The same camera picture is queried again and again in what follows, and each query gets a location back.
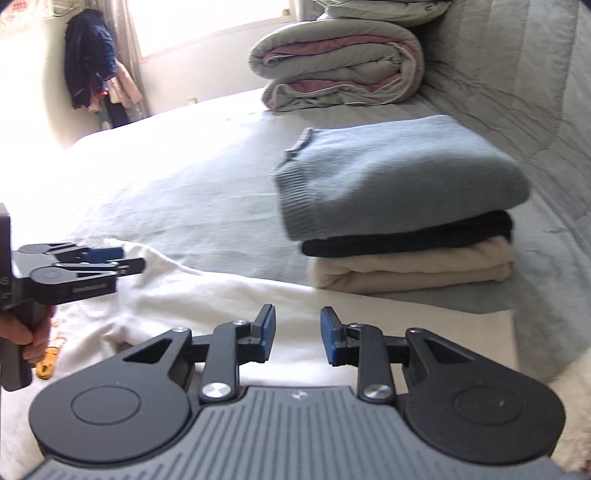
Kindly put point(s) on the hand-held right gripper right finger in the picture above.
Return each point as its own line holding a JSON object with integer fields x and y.
{"x": 328, "y": 334}

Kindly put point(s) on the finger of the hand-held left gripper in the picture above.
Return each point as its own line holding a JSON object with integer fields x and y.
{"x": 106, "y": 253}
{"x": 129, "y": 266}

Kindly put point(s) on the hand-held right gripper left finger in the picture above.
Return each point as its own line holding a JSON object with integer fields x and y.
{"x": 268, "y": 332}

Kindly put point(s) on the white sweatshirt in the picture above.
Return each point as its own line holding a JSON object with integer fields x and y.
{"x": 184, "y": 300}

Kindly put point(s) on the person's left hand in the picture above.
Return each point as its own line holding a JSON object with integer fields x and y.
{"x": 41, "y": 344}

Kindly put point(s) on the folded cream garment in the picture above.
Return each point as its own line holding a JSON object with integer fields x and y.
{"x": 415, "y": 272}

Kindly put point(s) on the folded black garment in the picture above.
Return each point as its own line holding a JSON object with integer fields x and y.
{"x": 415, "y": 240}

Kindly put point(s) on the hanging dark trousers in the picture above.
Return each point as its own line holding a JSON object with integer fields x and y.
{"x": 115, "y": 115}

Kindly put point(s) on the hanging pink garment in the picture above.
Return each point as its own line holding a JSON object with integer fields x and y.
{"x": 127, "y": 87}

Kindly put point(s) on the folded grey sweater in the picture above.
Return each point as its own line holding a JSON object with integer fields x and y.
{"x": 392, "y": 175}

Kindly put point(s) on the hanging dark blue garment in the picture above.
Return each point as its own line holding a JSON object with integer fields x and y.
{"x": 87, "y": 55}

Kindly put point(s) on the grey floral curtain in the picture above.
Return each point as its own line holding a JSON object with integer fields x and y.
{"x": 134, "y": 46}

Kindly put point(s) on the white fluffy blanket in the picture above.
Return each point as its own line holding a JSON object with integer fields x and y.
{"x": 575, "y": 392}

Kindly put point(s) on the folded grey pink duvet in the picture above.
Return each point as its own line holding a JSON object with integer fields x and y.
{"x": 332, "y": 60}

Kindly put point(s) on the grey quilted headboard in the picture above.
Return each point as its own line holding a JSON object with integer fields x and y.
{"x": 531, "y": 92}

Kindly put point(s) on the pink grey pillow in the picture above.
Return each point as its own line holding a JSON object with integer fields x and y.
{"x": 383, "y": 11}

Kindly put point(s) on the white wall hanging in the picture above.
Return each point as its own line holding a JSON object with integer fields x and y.
{"x": 30, "y": 8}

